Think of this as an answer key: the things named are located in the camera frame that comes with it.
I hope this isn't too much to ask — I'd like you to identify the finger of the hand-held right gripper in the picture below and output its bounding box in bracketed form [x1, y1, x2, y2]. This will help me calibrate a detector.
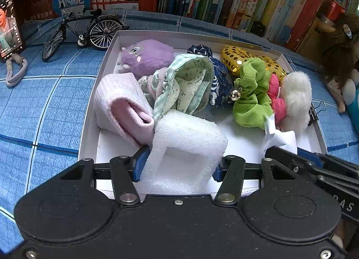
[264, 146, 324, 183]
[297, 148, 359, 177]

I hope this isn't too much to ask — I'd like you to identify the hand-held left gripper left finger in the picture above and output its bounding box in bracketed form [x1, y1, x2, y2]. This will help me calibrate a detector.
[57, 145, 151, 207]

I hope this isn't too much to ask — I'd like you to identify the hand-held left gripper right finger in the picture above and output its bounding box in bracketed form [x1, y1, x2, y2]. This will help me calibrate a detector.
[212, 155, 304, 207]

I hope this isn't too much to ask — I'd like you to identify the white paper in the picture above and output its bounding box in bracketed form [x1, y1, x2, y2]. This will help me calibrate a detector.
[264, 114, 298, 155]
[140, 110, 228, 195]

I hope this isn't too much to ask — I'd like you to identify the white cardboard box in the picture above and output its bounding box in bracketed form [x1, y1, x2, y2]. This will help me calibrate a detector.
[78, 30, 328, 196]

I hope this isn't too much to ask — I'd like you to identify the pink scrunchie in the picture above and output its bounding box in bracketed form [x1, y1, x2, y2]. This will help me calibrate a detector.
[266, 74, 287, 123]

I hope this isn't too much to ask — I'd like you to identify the white fluffy pompom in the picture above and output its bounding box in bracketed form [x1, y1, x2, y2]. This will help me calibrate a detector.
[279, 72, 312, 133]

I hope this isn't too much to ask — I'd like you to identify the green scrunchie with bell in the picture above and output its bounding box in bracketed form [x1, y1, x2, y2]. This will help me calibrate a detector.
[232, 58, 274, 130]

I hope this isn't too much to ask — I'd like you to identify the pink sock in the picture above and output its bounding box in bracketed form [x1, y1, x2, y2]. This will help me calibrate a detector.
[94, 73, 155, 148]

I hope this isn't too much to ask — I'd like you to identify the navy floral scrunchie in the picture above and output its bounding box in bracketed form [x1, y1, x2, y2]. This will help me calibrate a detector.
[186, 45, 234, 108]

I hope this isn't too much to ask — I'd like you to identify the green floral cloth pouch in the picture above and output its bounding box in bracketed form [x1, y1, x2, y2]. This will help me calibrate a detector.
[137, 53, 215, 125]

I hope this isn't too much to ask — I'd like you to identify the purple plush toy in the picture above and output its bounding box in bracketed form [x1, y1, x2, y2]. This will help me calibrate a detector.
[116, 39, 175, 77]

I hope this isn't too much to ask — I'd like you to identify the gold sequin scrunchie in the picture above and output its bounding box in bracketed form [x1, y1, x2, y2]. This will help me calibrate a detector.
[221, 45, 287, 80]

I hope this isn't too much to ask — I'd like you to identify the black binder clip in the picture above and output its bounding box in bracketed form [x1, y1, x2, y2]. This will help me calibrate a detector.
[307, 101, 327, 127]

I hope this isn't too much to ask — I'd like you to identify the blue cat plush toy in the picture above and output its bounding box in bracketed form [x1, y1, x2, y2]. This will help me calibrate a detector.
[344, 69, 359, 113]

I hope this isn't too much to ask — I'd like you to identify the blue checkered tablecloth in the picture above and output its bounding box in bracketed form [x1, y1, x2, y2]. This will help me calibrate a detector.
[0, 9, 359, 248]

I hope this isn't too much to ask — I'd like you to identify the brown monkey doll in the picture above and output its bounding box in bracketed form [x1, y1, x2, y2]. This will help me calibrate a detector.
[320, 13, 359, 113]

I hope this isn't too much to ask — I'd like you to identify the black miniature bicycle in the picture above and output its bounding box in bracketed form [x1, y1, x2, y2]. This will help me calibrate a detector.
[42, 9, 129, 61]

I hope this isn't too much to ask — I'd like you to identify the blue round sign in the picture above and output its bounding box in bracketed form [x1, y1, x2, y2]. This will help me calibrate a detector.
[52, 0, 92, 18]

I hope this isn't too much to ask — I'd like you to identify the smartphone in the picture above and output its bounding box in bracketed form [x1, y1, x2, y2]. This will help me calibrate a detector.
[0, 0, 26, 61]

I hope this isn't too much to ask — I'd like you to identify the grey phone strap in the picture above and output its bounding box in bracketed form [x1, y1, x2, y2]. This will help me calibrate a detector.
[6, 54, 28, 88]

